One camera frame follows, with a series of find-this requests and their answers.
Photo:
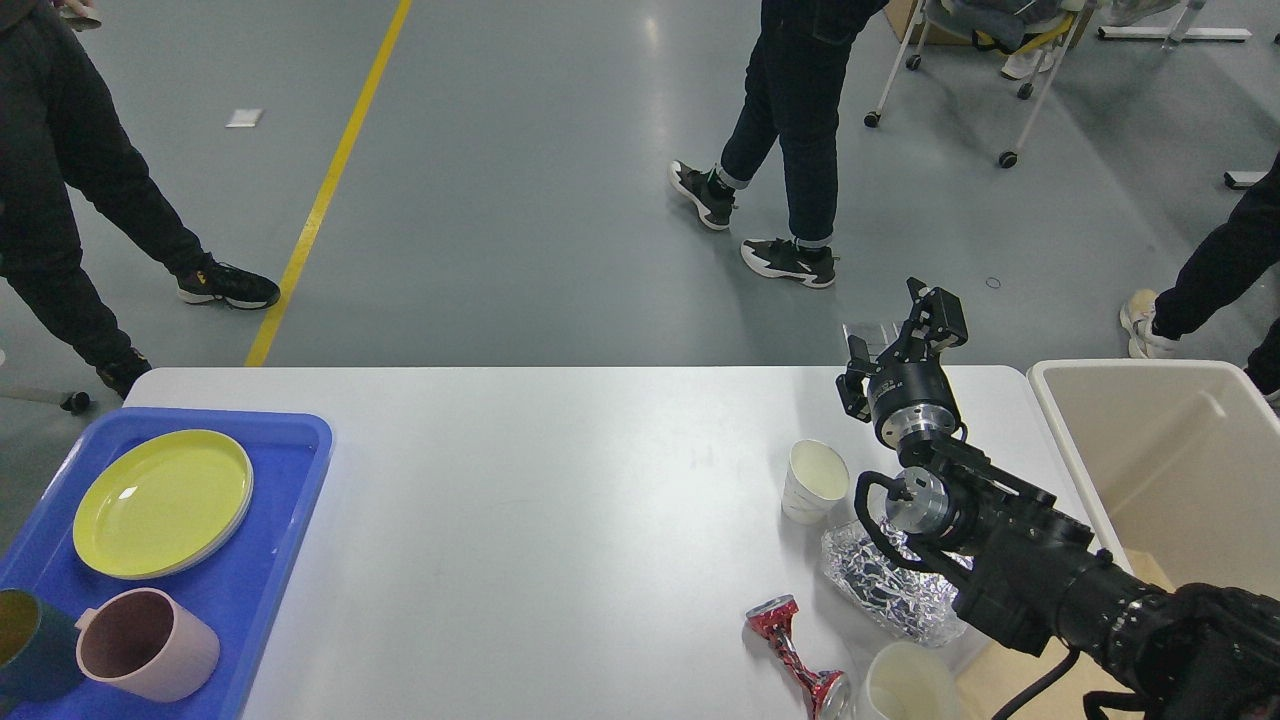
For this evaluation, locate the crumpled foil tray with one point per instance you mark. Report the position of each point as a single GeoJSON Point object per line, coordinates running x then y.
{"type": "Point", "coordinates": [910, 605]}

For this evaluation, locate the white rolling chair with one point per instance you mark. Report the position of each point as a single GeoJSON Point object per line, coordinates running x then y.
{"type": "Point", "coordinates": [1011, 28]}

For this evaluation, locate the person in black trousers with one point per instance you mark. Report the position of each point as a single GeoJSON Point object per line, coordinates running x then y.
{"type": "Point", "coordinates": [793, 86]}

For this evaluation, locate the pink mug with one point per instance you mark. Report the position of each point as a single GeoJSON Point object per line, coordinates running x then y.
{"type": "Point", "coordinates": [143, 642]}

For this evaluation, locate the metal floor plates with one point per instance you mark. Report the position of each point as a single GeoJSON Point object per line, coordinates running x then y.
{"type": "Point", "coordinates": [877, 336]}

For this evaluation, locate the person at left edge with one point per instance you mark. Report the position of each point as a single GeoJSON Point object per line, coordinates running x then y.
{"type": "Point", "coordinates": [60, 132]}

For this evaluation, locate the crushed red can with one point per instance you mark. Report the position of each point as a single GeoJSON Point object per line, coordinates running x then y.
{"type": "Point", "coordinates": [829, 692]}

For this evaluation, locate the yellow plate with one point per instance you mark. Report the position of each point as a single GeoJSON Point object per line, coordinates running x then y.
{"type": "Point", "coordinates": [160, 503]}

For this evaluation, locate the blue plastic tray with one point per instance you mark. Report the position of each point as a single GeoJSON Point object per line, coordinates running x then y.
{"type": "Point", "coordinates": [237, 591]}

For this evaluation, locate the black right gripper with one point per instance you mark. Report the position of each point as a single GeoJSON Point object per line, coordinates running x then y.
{"type": "Point", "coordinates": [908, 396]}

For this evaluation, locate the person at right edge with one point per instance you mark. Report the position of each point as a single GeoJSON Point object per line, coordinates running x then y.
{"type": "Point", "coordinates": [1228, 261]}

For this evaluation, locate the beige plastic bin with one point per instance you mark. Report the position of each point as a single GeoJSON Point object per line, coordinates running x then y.
{"type": "Point", "coordinates": [1177, 462]}

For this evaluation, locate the white paper cup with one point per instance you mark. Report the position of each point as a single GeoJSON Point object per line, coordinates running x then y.
{"type": "Point", "coordinates": [906, 681]}
{"type": "Point", "coordinates": [817, 479]}

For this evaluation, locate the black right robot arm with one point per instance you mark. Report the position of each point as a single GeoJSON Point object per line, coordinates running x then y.
{"type": "Point", "coordinates": [1023, 571]}

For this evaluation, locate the dark teal cup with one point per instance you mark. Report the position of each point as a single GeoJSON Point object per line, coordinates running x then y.
{"type": "Point", "coordinates": [38, 650]}

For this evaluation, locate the pink plate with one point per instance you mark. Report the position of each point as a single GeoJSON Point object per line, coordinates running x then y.
{"type": "Point", "coordinates": [218, 542]}

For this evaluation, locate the person at edge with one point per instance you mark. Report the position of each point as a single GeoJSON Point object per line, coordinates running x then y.
{"type": "Point", "coordinates": [1228, 261]}
{"type": "Point", "coordinates": [60, 132]}

